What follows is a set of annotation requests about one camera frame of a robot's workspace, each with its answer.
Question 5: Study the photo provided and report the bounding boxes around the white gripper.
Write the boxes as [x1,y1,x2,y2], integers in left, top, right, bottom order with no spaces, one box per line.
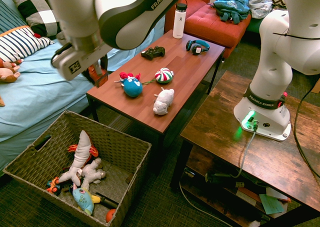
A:
[51,42,109,87]

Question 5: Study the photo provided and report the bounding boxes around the grey wicker basket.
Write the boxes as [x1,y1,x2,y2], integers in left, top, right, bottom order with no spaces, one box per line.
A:
[2,109,153,227]

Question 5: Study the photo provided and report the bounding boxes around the brown plush toy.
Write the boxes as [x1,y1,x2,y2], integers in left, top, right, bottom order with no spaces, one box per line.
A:
[0,58,25,84]

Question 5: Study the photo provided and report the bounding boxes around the small orange toy truck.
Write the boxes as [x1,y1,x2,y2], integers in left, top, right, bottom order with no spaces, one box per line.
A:
[46,176,62,196]

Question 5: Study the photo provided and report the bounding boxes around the blue Captain America plush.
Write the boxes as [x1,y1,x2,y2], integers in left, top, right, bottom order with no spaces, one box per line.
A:
[114,71,144,98]

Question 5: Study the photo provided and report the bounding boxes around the black game controller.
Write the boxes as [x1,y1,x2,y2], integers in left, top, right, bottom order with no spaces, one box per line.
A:
[140,45,166,61]

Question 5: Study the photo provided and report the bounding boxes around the bed with blue sheet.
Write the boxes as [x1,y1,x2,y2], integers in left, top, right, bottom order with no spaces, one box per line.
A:
[0,0,166,173]

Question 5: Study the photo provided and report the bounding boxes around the red green peppermint plush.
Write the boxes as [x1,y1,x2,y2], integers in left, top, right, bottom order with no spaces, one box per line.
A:
[142,67,175,85]

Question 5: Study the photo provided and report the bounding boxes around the white pig plush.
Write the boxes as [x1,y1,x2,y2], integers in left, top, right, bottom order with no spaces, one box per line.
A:
[152,86,175,116]

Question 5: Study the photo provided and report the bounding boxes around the white navy striped pillow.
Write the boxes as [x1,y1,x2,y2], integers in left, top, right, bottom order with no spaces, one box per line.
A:
[0,25,55,63]

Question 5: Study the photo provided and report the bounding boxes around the white whale plush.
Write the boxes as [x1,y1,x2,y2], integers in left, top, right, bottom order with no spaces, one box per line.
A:
[58,130,92,187]

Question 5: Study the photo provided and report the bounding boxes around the black white checkered pillow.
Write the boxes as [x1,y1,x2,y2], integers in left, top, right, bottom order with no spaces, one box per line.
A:
[4,0,63,41]

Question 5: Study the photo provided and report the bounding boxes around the red wooden coffee table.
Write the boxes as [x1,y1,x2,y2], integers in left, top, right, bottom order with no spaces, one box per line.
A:
[86,29,226,174]

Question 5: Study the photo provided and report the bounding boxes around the white water bottle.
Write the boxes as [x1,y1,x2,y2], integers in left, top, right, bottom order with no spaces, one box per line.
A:
[172,0,188,40]

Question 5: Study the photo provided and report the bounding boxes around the dark blue striped pillow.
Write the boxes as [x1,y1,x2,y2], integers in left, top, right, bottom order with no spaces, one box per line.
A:
[0,0,29,34]

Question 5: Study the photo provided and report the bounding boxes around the white sparkly plush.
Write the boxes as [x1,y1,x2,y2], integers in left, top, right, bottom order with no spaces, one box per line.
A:
[81,157,106,190]

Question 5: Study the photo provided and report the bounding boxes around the teal black headphones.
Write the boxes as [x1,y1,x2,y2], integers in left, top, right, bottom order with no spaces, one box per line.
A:
[185,39,211,56]

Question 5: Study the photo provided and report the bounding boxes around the red tufted ottoman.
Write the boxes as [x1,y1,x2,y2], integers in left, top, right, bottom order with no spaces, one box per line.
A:
[183,3,252,59]

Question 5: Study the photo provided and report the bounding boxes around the blue yellow fish plush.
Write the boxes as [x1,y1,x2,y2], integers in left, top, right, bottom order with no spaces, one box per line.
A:
[72,183,101,216]

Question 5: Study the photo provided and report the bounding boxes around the black cylinder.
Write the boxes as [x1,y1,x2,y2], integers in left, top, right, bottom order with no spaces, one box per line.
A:
[94,192,119,209]

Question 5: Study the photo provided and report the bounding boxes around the rustic brown wooden table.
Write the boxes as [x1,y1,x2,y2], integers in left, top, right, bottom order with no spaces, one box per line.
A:
[169,70,320,227]

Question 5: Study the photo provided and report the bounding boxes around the orange ball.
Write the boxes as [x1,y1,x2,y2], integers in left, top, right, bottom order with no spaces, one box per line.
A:
[105,208,117,224]

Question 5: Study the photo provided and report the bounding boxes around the teal backpack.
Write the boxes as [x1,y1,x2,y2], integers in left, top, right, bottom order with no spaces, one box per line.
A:
[213,0,252,25]

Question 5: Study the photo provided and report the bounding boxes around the black power adapter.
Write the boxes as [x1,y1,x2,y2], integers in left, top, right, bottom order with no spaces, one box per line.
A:
[204,171,226,185]

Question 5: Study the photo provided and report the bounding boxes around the teal paper note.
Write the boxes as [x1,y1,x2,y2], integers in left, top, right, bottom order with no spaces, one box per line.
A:
[258,193,286,215]

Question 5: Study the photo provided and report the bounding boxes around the white floor cable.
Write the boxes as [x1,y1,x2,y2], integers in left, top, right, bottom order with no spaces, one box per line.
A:
[178,180,231,227]

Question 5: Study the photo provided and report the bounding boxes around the grey cable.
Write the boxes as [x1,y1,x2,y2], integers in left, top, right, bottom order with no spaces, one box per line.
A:
[231,123,258,179]

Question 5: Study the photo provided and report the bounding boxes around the black cable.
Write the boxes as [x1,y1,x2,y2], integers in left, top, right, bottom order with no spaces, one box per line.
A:
[293,85,320,179]

